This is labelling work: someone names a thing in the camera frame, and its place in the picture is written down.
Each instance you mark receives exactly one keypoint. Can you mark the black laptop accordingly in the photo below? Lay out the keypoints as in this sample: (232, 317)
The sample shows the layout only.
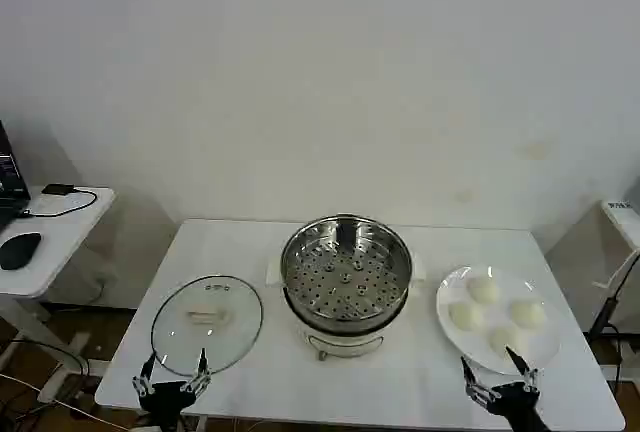
(10, 177)

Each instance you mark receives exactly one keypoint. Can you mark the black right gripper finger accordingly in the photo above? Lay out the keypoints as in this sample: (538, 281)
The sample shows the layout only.
(522, 368)
(472, 387)

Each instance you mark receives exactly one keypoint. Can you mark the white round plate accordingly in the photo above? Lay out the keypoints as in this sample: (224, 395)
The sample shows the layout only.
(545, 347)

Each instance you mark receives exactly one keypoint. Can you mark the black computer mouse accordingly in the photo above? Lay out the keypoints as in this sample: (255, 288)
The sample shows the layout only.
(19, 250)

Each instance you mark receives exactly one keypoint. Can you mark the white electric cooker base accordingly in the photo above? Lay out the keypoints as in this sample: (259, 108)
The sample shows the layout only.
(345, 344)

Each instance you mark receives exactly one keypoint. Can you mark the white side desk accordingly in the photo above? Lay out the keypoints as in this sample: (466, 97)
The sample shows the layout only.
(70, 224)

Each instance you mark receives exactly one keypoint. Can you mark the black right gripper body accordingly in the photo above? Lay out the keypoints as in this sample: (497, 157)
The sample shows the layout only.
(517, 404)

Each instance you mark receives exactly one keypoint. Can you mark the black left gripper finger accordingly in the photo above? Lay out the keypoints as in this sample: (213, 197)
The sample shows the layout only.
(145, 379)
(201, 372)

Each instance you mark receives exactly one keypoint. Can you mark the small black adapter box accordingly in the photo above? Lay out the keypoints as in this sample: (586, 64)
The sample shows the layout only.
(57, 189)

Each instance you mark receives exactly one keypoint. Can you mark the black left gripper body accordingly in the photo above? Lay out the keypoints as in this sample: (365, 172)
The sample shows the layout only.
(167, 397)

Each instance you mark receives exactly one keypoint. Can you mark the black stand pole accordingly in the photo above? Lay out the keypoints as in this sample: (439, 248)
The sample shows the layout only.
(602, 314)

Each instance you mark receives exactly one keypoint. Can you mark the steel steamer basket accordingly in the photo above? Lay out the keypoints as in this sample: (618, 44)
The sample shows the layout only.
(345, 282)

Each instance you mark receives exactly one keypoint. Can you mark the white labelled side table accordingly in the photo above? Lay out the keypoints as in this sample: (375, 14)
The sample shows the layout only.
(625, 224)

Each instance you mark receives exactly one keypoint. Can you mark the white steamed bun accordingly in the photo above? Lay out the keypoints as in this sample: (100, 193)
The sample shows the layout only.
(466, 316)
(527, 313)
(502, 338)
(483, 289)

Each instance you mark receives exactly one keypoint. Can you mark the round glass lid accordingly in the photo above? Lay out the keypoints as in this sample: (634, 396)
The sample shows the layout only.
(220, 334)

